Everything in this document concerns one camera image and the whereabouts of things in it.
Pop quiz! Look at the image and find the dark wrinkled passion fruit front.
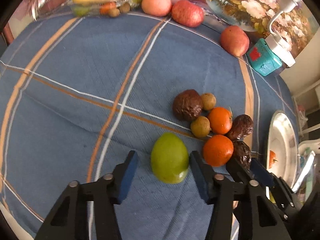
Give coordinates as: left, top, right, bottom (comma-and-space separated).
232, 140, 252, 171

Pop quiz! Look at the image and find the green pear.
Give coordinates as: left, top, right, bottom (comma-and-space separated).
150, 132, 189, 184

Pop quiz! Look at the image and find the brown longan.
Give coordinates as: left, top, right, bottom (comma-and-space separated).
190, 116, 211, 138
201, 93, 216, 111

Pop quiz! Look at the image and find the tangerine with stem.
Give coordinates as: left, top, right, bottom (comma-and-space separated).
207, 107, 233, 135

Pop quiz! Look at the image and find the large stainless steel bowl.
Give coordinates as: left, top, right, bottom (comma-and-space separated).
266, 110, 298, 188

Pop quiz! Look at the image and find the blue plaid tablecloth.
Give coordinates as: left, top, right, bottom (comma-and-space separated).
1, 12, 296, 239

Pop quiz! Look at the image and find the teal house-shaped tin box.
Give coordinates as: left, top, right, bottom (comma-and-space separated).
246, 38, 283, 77

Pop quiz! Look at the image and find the large red apple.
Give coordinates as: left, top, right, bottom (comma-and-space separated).
220, 25, 249, 57

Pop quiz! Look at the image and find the middle red apple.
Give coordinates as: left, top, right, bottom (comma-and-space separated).
171, 0, 204, 28

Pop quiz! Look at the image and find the small pink peach apple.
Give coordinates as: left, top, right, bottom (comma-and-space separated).
141, 0, 172, 17

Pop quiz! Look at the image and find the floral still life painting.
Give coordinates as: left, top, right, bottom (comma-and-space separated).
150, 0, 316, 58

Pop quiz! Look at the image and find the white gooseneck clip lamp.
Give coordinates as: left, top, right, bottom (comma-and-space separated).
264, 0, 299, 68

